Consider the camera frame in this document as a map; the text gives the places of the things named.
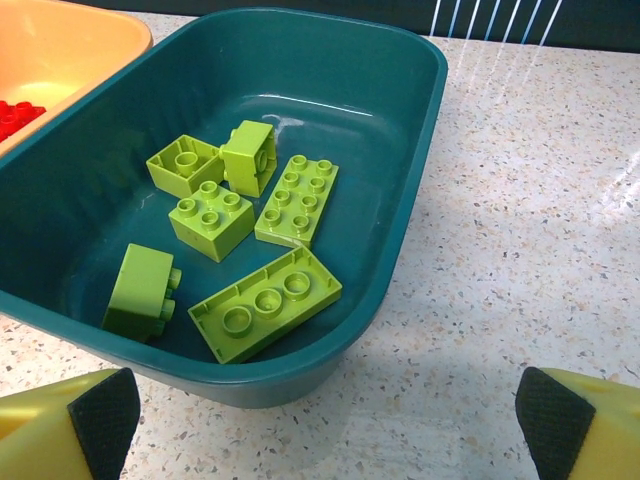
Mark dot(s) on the orange plastic container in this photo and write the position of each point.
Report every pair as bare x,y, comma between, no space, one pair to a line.
60,50

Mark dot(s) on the long green lego brick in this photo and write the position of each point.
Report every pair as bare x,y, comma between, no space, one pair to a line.
280,310
295,210

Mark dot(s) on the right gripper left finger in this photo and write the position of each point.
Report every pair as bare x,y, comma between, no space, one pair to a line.
45,435

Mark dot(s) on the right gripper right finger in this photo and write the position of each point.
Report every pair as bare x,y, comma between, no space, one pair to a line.
595,430

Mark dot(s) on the long red lego brick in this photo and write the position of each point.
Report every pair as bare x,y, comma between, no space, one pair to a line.
15,120

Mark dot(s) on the square green lego brick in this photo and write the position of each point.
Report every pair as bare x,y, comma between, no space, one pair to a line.
140,285
187,161
210,235
242,160

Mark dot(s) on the teal plastic container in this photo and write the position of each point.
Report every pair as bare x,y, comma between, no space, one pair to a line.
325,75

